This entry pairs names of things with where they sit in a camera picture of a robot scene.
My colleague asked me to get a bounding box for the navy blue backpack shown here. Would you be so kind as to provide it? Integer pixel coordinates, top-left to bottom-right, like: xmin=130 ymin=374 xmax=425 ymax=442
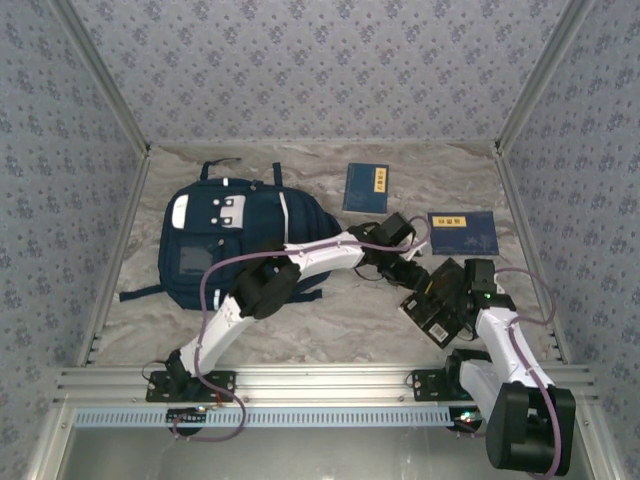
xmin=118 ymin=158 xmax=346 ymax=312

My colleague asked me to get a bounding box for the aluminium mounting rail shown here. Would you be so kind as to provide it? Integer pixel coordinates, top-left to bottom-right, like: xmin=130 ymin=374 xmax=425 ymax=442
xmin=53 ymin=364 xmax=600 ymax=407

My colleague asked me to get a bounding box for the aluminium wall edge rail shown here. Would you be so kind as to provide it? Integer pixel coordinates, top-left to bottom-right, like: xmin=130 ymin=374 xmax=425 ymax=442
xmin=149 ymin=139 xmax=497 ymax=149

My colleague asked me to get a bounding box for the blue book wide yellow label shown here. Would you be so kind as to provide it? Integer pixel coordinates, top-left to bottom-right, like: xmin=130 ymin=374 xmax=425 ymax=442
xmin=427 ymin=210 xmax=500 ymax=257

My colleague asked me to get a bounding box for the aluminium frame leg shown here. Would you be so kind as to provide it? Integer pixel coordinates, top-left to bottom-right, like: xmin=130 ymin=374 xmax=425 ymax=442
xmin=24 ymin=404 xmax=76 ymax=480
xmin=572 ymin=404 xmax=626 ymax=480

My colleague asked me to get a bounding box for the slotted grey cable duct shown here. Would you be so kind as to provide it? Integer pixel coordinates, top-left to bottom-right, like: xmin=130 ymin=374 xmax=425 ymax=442
xmin=74 ymin=405 xmax=457 ymax=429

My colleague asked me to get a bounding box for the small black control board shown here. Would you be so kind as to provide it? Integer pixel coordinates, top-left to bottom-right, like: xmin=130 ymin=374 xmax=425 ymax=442
xmin=166 ymin=407 xmax=210 ymax=426
xmin=449 ymin=409 xmax=490 ymax=432

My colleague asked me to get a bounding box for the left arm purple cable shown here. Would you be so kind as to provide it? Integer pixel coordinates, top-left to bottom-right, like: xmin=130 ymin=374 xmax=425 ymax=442
xmin=169 ymin=215 xmax=432 ymax=442

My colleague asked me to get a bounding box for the aluminium side rail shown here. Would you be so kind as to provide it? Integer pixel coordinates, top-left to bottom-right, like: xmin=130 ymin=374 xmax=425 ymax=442
xmin=74 ymin=149 xmax=152 ymax=369
xmin=493 ymin=144 xmax=572 ymax=365

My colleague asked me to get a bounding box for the grey metal panel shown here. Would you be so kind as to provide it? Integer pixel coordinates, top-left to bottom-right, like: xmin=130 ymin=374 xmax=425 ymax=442
xmin=54 ymin=424 xmax=596 ymax=480

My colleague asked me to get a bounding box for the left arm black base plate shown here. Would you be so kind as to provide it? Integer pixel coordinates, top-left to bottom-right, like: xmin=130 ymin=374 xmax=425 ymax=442
xmin=145 ymin=369 xmax=238 ymax=404

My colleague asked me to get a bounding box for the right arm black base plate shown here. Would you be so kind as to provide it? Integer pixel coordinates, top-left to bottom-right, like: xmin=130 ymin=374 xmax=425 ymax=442
xmin=410 ymin=369 xmax=504 ymax=404

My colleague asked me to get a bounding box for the black barcode package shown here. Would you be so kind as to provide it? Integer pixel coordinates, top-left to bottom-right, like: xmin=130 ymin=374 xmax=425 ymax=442
xmin=398 ymin=257 xmax=481 ymax=350

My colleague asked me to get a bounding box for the aluminium frame post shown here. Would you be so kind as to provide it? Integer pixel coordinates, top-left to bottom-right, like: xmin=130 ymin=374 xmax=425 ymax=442
xmin=49 ymin=0 xmax=152 ymax=157
xmin=493 ymin=0 xmax=597 ymax=157

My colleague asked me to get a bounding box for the blue book narrow yellow label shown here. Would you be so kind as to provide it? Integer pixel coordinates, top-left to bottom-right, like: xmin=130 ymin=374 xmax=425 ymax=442
xmin=342 ymin=162 xmax=390 ymax=216

